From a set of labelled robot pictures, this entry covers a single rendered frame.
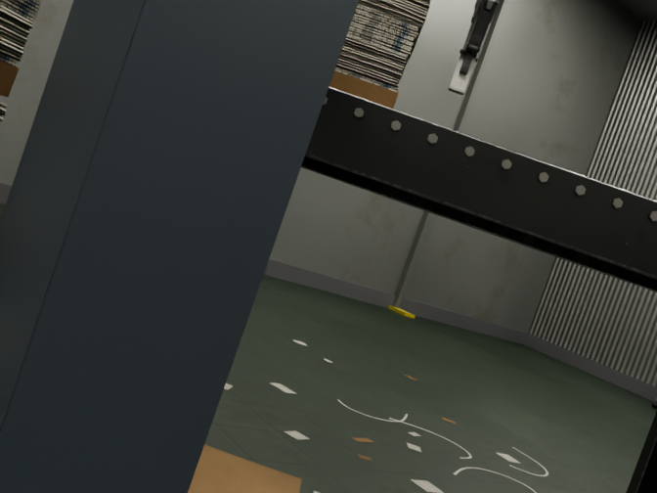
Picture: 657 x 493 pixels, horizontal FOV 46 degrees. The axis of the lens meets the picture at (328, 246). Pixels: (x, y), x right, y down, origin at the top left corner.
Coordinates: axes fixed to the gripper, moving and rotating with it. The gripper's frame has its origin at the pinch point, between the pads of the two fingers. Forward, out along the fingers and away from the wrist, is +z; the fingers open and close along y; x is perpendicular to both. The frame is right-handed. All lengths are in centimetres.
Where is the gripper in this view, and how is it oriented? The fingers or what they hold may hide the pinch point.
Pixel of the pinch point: (461, 74)
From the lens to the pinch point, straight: 153.2
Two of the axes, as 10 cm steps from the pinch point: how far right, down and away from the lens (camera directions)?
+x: 9.4, 3.3, -0.1
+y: -0.2, 0.3, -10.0
